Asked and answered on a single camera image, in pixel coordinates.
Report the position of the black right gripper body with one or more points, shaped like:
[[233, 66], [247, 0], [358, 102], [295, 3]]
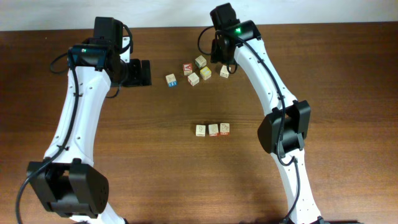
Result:
[[216, 57]]

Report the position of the plain I wooden block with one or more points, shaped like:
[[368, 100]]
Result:
[[193, 79]]

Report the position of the red sided wooden block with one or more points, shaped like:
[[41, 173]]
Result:
[[213, 130]]

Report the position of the yellow framed I block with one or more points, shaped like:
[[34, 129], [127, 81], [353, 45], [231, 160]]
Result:
[[205, 73]]

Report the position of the blue framed wooden block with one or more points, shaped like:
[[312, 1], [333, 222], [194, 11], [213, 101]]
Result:
[[171, 80]]

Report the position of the number 2 wooden block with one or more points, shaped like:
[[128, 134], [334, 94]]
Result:
[[224, 71]]

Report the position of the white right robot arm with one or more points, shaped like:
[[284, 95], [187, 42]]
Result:
[[285, 124]]

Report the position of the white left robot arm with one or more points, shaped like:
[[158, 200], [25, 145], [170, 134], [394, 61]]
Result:
[[65, 180]]

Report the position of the red framed A block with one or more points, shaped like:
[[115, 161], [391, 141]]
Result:
[[187, 69]]

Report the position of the elephant wooden block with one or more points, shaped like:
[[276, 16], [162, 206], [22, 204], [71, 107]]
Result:
[[224, 128]]

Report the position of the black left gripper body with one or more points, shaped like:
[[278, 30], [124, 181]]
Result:
[[132, 76]]

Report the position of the green framed wooden block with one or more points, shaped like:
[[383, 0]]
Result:
[[200, 62]]

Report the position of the plain Y wooden block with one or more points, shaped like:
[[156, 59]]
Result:
[[200, 130]]

